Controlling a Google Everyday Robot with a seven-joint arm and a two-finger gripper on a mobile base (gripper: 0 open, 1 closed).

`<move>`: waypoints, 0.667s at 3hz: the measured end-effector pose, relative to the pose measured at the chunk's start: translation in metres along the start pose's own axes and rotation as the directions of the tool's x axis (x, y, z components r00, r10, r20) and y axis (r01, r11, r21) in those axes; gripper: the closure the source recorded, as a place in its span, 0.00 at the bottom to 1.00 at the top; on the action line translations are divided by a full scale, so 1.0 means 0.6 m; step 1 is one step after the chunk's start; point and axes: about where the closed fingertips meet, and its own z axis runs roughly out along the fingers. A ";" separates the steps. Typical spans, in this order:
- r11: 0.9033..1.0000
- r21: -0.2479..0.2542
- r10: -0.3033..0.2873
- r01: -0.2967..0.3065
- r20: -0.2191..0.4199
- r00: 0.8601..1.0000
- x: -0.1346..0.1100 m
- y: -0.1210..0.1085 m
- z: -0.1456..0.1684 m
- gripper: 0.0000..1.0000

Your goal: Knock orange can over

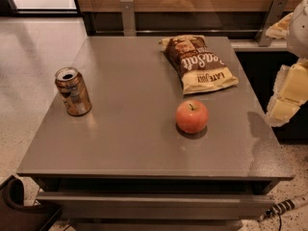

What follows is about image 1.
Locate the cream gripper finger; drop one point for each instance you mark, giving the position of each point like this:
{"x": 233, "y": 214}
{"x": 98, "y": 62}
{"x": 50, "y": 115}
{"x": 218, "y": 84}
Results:
{"x": 291, "y": 82}
{"x": 280, "y": 111}

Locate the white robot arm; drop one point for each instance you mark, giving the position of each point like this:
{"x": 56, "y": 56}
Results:
{"x": 293, "y": 28}

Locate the red apple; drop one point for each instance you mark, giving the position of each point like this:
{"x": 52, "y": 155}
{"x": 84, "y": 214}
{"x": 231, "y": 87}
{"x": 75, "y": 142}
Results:
{"x": 191, "y": 116}

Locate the metal bracket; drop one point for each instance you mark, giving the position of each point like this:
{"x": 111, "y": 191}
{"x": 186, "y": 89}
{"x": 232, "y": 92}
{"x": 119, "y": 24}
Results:
{"x": 128, "y": 18}
{"x": 274, "y": 13}

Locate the orange soda can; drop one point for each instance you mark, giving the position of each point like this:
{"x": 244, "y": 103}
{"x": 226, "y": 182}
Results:
{"x": 72, "y": 88}

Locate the right metal bracket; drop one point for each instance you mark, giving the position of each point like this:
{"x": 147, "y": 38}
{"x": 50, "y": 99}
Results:
{"x": 274, "y": 13}

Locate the brown chip bag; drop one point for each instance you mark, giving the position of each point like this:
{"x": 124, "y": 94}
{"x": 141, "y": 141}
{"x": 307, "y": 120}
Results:
{"x": 199, "y": 68}

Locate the black chair corner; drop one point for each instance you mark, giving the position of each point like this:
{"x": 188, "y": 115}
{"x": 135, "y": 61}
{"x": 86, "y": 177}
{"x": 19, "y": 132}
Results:
{"x": 16, "y": 216}

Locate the left metal bracket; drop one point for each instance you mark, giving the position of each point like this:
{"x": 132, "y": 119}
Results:
{"x": 128, "y": 18}

